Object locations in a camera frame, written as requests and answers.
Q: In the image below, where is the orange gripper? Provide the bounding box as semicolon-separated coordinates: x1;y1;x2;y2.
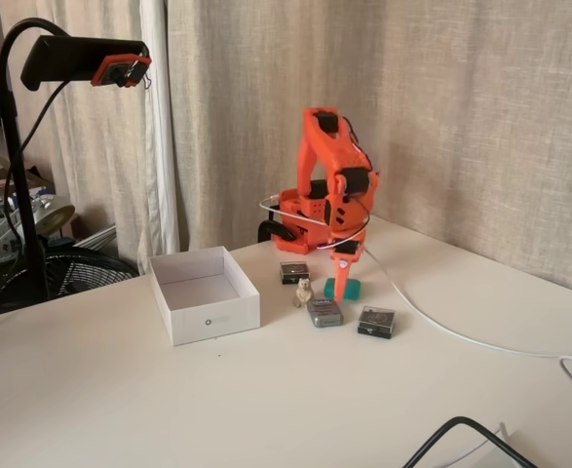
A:
328;226;367;301

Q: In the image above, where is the green cube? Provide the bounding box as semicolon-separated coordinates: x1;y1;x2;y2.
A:
323;276;363;301

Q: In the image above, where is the white cardboard bin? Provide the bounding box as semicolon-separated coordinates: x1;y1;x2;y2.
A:
147;246;261;347

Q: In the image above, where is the grey metal tin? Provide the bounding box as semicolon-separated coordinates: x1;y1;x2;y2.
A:
307;297;344;330

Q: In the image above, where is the small beige bear figurine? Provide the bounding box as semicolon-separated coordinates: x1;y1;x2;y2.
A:
292;277;315;309

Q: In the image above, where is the black case with clear lid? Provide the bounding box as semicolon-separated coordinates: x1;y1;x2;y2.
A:
357;305;397;340
279;261;312;286

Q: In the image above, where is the black table clamp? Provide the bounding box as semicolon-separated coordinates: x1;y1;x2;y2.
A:
256;218;299;244

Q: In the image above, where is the beige linen curtain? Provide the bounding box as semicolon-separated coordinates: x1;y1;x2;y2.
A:
166;0;572;299

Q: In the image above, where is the white folded rack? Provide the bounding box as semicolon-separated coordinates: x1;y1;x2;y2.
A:
68;222;119;251

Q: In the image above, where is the black floor fan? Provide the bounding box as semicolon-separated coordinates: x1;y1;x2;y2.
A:
41;246;140;299

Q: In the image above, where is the silver metal lamp shade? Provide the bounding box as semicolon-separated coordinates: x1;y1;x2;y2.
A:
30;193;77;234

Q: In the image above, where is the black gooseneck stand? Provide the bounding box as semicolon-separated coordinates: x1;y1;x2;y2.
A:
0;18;72;318

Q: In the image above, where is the long white cable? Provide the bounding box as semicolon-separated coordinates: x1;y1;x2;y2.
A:
258;194;572;360

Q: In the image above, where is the thick black cable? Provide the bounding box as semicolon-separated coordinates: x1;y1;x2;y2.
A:
401;416;540;468

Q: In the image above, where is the overhead camera on stand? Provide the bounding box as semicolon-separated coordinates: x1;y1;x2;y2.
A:
0;0;182;274

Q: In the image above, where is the orange-cased camera module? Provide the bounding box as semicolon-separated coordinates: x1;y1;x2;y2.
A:
90;55;153;90

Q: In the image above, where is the black camera cable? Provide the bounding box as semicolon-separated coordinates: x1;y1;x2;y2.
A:
0;80;67;313

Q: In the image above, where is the black camera holder bar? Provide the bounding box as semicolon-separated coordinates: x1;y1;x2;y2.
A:
19;35;150;93

